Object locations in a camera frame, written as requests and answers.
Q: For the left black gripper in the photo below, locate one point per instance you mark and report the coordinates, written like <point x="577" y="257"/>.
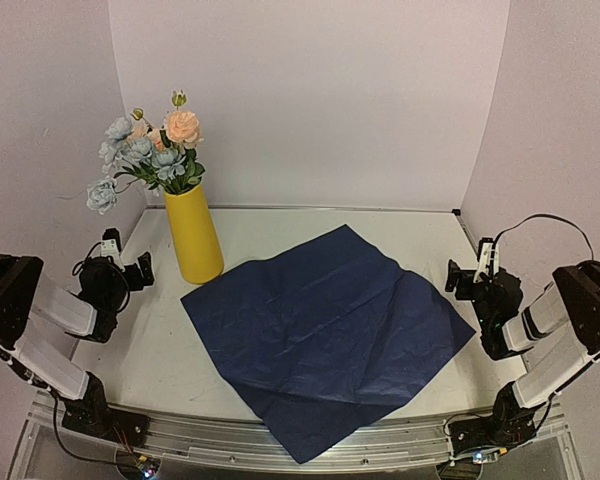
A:
<point x="138" y="282"/>

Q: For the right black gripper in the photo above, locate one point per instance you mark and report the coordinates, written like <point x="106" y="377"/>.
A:
<point x="460" y="279"/>

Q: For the yellow plastic vase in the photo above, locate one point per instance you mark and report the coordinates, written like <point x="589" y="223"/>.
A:
<point x="194" y="236"/>

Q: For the blue hydrangea stem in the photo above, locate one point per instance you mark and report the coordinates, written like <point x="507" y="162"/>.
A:
<point x="102" y="195"/>

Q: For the artificial flower bunch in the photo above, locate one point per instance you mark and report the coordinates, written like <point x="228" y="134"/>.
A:
<point x="180" y="130"/>

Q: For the blue wrapping paper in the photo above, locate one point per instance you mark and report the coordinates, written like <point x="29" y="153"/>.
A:
<point x="332" y="319"/>

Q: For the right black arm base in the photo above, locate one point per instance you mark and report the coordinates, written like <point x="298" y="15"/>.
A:
<point x="508" y="426"/>

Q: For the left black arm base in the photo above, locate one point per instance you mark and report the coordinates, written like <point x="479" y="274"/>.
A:
<point x="91" y="415"/>

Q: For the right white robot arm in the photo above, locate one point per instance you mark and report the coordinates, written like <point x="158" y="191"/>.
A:
<point x="568" y="309"/>

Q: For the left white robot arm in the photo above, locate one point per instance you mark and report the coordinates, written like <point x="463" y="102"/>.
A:
<point x="28" y="298"/>

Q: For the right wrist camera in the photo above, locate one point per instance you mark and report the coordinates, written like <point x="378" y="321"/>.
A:
<point x="488" y="260"/>

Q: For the aluminium front rail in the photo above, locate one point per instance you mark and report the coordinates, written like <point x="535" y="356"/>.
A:
<point x="302" y="436"/>

